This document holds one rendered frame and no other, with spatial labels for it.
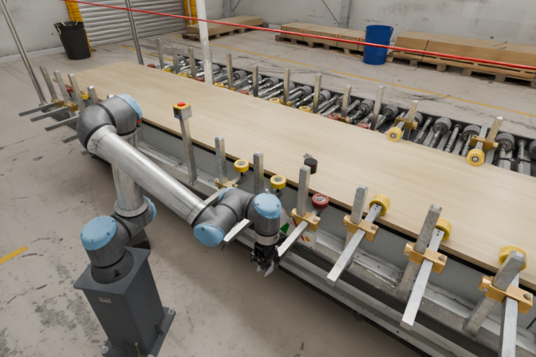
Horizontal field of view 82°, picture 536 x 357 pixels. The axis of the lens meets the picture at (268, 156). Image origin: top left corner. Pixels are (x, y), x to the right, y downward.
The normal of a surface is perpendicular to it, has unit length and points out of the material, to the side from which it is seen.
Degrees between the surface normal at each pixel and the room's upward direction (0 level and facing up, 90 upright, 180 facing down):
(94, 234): 5
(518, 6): 90
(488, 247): 0
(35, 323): 0
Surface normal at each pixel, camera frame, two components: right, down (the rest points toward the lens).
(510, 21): -0.63, 0.42
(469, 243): 0.00, -0.84
